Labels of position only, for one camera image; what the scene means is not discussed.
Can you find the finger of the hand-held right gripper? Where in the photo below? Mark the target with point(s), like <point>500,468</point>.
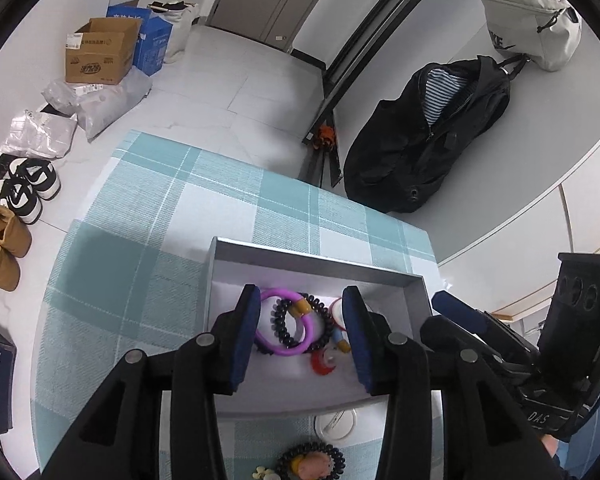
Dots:
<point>445,334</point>
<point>457,310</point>

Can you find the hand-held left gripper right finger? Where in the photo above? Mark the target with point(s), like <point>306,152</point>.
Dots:
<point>356,340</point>

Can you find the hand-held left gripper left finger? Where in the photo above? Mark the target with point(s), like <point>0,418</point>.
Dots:
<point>245,340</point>

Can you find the red rimmed pin badge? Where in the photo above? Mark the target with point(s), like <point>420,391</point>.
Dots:
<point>336,310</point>

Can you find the red and white charm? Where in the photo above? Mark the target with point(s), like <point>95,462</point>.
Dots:
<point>325,365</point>

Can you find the silver cardboard box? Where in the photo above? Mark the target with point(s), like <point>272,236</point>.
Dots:
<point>290,385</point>

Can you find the person's right hand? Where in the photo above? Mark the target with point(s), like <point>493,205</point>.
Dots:
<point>549,444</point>

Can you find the white pin badge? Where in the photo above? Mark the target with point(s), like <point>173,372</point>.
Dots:
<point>337,422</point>

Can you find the small flower charm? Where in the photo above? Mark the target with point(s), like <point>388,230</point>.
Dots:
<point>262,473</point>

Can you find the teal checked tablecloth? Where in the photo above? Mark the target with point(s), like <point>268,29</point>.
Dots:
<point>130,260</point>

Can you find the black jacket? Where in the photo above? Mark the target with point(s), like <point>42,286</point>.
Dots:
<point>410,160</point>

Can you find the small orange object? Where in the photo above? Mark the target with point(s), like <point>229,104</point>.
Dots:
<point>325,135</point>

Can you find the striped shirt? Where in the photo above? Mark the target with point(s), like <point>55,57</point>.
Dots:
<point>437,95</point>

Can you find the black and white sneaker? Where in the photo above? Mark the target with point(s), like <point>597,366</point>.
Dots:
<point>35,176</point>
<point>17,199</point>

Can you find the large grey plastic package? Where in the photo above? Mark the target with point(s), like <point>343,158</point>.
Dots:
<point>105,100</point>

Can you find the small grey plastic package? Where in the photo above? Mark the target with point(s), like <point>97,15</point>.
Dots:
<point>42,132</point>

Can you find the black coat rack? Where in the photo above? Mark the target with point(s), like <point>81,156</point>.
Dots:
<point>360,35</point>

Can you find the grey bag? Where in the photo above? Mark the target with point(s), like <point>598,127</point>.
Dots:
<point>530,20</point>

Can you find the blue cardboard box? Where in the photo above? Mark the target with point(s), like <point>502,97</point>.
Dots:
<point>152,42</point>

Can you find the white sack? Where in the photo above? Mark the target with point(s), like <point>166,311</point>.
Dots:
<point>180,27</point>

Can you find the brown cardboard box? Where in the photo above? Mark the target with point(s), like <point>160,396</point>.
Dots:
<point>100,55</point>

